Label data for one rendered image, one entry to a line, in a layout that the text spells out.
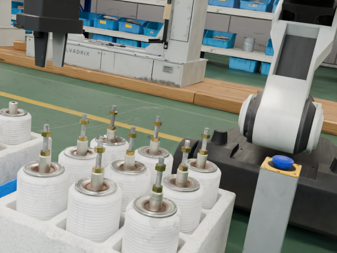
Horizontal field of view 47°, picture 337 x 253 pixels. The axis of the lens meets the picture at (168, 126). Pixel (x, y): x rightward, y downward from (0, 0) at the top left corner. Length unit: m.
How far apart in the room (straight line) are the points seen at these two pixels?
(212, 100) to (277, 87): 1.70
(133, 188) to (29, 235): 0.21
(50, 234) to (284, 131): 0.57
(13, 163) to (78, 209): 0.42
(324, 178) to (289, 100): 0.26
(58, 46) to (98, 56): 2.41
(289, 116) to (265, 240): 0.31
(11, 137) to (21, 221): 0.41
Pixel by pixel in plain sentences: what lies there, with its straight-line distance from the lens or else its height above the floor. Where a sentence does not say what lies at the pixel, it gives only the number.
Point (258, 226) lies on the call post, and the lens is 0.80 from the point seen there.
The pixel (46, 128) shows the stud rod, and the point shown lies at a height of 0.33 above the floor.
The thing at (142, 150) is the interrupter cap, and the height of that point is 0.25.
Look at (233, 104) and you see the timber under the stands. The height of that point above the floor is 0.06.
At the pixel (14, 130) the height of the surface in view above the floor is 0.21.
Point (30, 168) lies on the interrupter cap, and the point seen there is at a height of 0.25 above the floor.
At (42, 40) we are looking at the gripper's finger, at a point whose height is 0.49.
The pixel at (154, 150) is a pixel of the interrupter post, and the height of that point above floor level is 0.26.
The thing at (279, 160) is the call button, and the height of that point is 0.33.
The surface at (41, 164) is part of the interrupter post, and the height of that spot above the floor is 0.26.
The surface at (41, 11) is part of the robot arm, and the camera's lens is 0.67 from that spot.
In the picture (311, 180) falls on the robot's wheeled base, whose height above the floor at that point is 0.19.
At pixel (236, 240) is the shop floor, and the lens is 1.12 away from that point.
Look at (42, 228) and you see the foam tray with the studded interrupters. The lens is 0.73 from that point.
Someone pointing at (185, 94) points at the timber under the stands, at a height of 0.06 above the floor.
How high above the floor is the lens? 0.56
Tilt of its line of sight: 16 degrees down
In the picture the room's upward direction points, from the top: 8 degrees clockwise
